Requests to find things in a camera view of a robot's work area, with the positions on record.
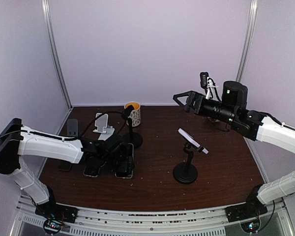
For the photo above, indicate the dark grey small phone stand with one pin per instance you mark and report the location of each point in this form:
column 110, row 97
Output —
column 72, row 127

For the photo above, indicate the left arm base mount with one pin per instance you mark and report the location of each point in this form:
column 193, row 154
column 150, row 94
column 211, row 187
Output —
column 56, row 215

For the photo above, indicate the patterned mug yellow inside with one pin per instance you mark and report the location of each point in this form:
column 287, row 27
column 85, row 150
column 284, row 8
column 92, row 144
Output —
column 135, row 114

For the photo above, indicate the black round-base phone stand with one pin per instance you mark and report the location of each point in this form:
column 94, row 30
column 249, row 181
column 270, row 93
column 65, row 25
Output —
column 131, row 137

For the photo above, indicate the left aluminium frame post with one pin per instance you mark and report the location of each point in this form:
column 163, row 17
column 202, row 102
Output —
column 48, row 21

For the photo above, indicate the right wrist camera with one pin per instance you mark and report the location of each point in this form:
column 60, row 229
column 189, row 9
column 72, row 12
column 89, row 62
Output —
column 208, row 84

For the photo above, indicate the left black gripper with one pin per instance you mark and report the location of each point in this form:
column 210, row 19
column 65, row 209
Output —
column 123, row 165

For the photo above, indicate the front aluminium rail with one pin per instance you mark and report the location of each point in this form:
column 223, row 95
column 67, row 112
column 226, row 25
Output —
column 198, row 222

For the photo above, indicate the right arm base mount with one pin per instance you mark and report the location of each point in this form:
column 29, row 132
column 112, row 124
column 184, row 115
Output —
column 249, row 212

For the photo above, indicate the aluminium frame post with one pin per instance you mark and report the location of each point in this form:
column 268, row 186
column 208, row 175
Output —
column 48, row 21
column 250, row 28

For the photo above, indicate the small black phone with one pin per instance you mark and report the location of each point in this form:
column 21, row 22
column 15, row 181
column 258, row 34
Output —
column 64, row 166

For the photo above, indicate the white folding phone stand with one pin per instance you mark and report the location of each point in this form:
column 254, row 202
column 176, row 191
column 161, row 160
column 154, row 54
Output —
column 102, row 127

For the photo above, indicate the right aluminium frame post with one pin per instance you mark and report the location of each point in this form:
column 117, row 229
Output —
column 250, row 28

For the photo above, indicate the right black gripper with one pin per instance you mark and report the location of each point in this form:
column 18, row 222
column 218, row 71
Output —
column 193, row 96

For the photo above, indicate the large black phone silver edge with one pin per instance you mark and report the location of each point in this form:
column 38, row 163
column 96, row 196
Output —
column 126, row 167

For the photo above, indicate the black stand with white pad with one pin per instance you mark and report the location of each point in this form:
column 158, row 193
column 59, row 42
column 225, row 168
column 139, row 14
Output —
column 185, row 172

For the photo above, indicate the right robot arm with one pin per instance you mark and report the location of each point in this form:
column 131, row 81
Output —
column 254, row 125

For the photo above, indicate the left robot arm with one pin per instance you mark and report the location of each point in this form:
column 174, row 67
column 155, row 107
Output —
column 110, row 152

